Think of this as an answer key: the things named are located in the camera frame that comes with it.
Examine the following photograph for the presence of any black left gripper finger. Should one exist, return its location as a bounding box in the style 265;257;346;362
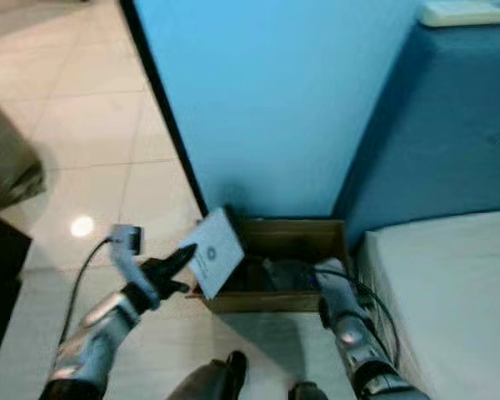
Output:
158;243;198;276

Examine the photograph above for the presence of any white printed paper leaflet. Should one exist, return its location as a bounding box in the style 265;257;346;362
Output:
190;205;247;299

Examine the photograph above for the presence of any brown cardboard box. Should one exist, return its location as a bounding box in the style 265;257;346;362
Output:
196;217;355;314

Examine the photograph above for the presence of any grey black robot left leg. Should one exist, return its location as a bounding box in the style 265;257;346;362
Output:
168;350;249;400

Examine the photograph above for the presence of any beige sheeted mattress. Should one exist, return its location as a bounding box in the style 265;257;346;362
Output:
354;208;500;400

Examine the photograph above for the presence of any olive grey upholstered seat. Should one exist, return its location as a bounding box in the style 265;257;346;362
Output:
0;93;46;211

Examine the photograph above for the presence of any white remote control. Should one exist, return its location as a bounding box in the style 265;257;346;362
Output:
419;0;500;28

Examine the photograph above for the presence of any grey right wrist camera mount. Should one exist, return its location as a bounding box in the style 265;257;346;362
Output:
315;257;355;308

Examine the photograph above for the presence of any black door frame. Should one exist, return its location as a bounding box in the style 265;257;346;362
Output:
119;0;211;219

